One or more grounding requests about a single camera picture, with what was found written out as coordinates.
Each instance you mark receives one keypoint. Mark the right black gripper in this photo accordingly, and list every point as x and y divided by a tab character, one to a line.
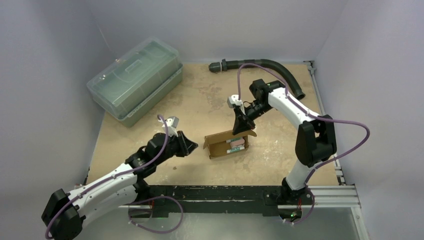
241	114

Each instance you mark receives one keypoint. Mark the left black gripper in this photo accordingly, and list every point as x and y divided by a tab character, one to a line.
185	145

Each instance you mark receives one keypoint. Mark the pink white small tool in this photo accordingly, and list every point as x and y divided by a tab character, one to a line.
237	143

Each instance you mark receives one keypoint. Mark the small green white vial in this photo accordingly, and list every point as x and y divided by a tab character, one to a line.
235	149

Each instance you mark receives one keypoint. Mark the brown cardboard box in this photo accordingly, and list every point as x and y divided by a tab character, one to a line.
216	144

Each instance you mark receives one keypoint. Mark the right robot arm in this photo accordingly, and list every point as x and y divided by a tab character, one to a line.
315	140

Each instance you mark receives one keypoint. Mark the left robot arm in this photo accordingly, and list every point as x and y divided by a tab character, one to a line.
67	213

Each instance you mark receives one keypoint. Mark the clear plastic storage box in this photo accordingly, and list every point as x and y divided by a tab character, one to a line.
132	85

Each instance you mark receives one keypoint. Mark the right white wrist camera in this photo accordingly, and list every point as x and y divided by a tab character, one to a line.
235	103

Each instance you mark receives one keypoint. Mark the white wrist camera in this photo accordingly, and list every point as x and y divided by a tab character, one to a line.
171	122
235	103

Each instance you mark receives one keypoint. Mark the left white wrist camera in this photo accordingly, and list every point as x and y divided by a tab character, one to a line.
171	122

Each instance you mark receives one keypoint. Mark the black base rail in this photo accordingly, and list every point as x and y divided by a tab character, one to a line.
266	200

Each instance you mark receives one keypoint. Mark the aluminium frame profile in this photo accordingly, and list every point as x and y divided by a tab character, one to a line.
323	197

